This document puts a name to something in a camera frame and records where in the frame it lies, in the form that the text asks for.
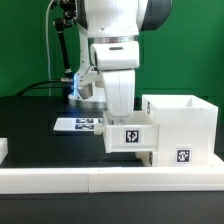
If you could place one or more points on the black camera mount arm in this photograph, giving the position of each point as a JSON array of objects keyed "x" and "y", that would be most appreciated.
[{"x": 68, "y": 18}]

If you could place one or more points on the white drawer cabinet box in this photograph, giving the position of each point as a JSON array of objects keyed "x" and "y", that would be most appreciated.
[{"x": 186, "y": 129}]

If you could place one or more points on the white front fence rail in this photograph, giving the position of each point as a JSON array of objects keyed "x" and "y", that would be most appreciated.
[{"x": 96, "y": 180}]

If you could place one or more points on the white drawer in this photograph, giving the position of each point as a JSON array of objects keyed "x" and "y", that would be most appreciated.
[
  {"x": 145, "y": 157},
  {"x": 138, "y": 134}
]

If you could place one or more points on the white left fence rail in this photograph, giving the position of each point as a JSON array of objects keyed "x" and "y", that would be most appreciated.
[{"x": 3, "y": 149}]

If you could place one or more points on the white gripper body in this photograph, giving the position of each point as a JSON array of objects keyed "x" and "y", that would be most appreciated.
[{"x": 119, "y": 92}]

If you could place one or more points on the marker tag sheet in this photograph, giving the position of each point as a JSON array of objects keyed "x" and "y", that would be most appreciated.
[{"x": 76, "y": 124}]

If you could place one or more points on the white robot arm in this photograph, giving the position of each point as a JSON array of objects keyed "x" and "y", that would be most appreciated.
[{"x": 109, "y": 50}]

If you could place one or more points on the white front drawer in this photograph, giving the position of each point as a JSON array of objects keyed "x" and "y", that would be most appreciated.
[{"x": 145, "y": 157}]

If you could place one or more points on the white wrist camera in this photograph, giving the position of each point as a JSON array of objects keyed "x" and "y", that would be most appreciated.
[{"x": 87, "y": 80}]

